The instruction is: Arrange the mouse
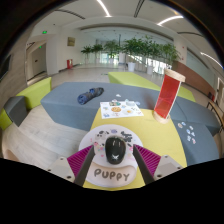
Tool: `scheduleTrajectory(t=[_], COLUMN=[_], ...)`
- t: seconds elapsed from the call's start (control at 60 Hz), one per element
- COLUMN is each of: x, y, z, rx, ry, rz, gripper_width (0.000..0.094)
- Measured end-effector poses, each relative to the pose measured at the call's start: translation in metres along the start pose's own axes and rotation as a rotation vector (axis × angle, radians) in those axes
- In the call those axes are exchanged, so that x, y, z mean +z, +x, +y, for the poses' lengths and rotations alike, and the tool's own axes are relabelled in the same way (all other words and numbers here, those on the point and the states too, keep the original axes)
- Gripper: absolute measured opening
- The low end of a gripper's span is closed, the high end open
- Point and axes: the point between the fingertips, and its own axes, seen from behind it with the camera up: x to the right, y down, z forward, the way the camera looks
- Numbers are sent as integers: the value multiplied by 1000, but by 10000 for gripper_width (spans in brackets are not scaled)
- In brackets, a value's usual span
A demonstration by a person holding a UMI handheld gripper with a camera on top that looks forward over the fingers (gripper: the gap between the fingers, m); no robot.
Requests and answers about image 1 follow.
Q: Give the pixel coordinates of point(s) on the long grey upholstered bench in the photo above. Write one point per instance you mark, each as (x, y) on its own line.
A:
(66, 100)

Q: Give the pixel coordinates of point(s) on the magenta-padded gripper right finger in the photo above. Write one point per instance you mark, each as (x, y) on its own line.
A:
(148, 163)

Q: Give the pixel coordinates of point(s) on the green exit sign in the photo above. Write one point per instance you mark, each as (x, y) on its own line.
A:
(44, 32)

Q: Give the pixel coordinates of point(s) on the black computer mouse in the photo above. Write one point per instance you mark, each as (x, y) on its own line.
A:
(115, 150)

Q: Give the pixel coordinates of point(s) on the grey bench with stickers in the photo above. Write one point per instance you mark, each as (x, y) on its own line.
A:
(203, 150)

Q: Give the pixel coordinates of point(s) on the group of ceiling strip lights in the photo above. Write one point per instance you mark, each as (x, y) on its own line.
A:
(104, 8)

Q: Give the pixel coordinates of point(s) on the white sticker sheet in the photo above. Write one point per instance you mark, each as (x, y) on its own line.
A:
(121, 110)

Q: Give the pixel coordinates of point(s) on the brass wall plaque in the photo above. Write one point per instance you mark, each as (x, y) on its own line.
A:
(71, 41)

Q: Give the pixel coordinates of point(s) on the lime green flat bench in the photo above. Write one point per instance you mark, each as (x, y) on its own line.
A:
(130, 78)

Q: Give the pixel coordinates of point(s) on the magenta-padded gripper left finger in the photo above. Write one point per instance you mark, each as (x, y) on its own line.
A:
(81, 163)

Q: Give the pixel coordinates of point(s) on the red fire extinguisher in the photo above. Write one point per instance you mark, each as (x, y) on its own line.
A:
(69, 64)

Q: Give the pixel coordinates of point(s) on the cluster of loose stickers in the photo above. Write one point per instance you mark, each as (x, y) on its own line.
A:
(180, 125)

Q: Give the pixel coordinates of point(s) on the white round puppy mouse pad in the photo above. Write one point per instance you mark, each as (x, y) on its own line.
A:
(110, 175)

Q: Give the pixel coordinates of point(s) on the group of potted plants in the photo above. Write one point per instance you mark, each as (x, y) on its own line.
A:
(136, 46)

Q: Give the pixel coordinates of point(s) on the dark grey seat block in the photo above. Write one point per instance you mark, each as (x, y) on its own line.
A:
(15, 110)

